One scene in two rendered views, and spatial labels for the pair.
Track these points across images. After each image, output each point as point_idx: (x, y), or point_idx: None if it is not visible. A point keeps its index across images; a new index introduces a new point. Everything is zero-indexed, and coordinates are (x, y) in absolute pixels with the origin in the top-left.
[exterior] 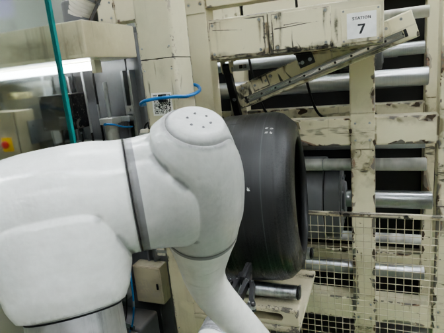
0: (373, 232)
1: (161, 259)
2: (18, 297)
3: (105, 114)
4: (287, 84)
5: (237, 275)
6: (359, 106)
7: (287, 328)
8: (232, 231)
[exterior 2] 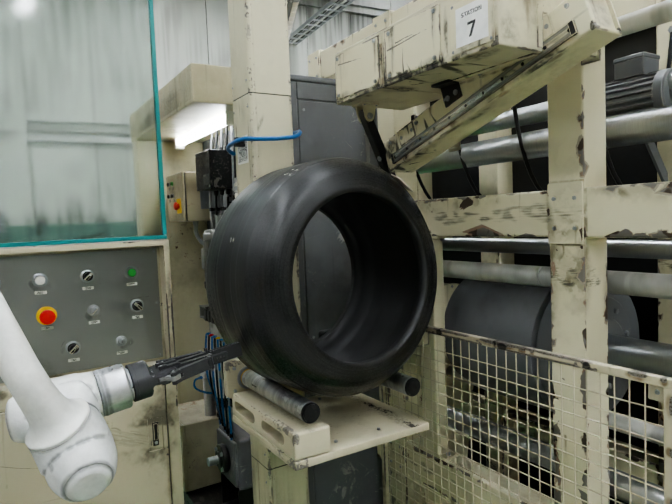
0: (583, 400)
1: None
2: None
3: None
4: (431, 133)
5: (205, 348)
6: (560, 169)
7: (287, 458)
8: None
